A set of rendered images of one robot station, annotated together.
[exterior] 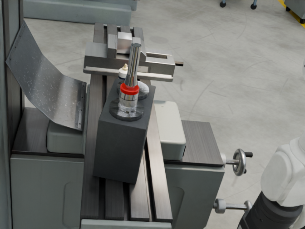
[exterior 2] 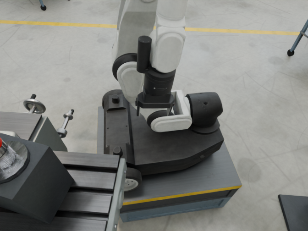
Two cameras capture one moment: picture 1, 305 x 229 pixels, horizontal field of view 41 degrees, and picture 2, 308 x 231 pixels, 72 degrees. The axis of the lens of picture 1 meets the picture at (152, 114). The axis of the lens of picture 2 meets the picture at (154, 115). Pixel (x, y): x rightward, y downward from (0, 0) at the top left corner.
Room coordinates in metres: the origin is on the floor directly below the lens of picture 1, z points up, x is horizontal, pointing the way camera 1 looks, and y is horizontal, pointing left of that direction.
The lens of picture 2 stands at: (0.53, 0.18, 1.52)
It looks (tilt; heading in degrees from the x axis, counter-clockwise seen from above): 51 degrees down; 286
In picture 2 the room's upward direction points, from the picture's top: straight up
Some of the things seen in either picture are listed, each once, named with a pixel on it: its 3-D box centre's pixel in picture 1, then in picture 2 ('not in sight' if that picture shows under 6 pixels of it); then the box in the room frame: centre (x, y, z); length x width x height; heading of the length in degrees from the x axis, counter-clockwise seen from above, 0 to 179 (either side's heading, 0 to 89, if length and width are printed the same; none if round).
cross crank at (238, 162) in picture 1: (231, 161); (31, 111); (1.37, -0.36, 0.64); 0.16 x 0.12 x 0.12; 101
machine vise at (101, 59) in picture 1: (130, 56); not in sight; (1.45, 0.13, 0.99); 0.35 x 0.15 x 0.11; 101
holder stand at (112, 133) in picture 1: (125, 127); (9, 173); (0.92, 0.07, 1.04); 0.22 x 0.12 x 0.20; 179
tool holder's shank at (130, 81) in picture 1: (133, 66); not in sight; (0.87, 0.07, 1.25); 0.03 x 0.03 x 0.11
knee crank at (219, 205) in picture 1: (238, 206); (65, 122); (1.24, -0.42, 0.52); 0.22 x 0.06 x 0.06; 101
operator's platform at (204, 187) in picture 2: not in sight; (159, 156); (0.68, -0.52, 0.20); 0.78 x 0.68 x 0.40; 24
